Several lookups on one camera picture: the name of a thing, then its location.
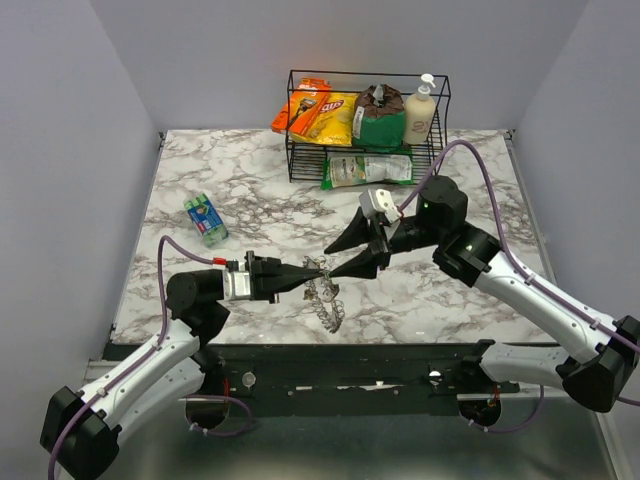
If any cream lotion pump bottle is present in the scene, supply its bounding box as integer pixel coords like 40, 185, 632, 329
403, 73, 436, 145

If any brown green coffee bag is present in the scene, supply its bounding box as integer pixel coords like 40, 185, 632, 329
352, 83, 405, 151

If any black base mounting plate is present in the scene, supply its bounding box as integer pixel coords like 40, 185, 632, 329
194, 340, 530, 423

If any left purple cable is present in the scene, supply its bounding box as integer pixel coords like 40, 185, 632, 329
46, 234, 254, 480

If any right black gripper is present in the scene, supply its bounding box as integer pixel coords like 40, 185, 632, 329
323, 204, 443, 281

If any green blue sponge pack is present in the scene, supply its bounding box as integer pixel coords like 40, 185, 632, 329
183, 193, 229, 247

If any purple cable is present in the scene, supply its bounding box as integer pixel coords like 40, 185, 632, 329
46, 234, 254, 480
397, 139, 640, 434

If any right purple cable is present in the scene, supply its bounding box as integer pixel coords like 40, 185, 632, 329
397, 139, 640, 434

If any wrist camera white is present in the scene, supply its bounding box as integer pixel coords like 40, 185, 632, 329
359, 189, 402, 224
222, 260, 252, 301

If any yellow chips bag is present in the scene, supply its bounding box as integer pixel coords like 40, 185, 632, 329
299, 93, 358, 146

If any black wire shelf rack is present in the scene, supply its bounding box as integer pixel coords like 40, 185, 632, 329
272, 69, 451, 189

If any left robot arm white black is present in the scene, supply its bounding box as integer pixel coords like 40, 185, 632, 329
40, 252, 322, 479

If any green white snack bag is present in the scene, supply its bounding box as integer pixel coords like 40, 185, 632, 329
321, 155, 414, 190

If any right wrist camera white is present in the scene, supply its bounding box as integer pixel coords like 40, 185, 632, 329
359, 189, 402, 224

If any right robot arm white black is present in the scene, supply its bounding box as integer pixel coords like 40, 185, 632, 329
324, 175, 639, 413

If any metal toothed key ring disc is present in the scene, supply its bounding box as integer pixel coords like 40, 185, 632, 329
302, 256, 345, 334

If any orange razor box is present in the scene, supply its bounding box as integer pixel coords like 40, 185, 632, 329
271, 77, 332, 142

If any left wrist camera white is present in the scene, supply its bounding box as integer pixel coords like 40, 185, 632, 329
222, 260, 252, 301

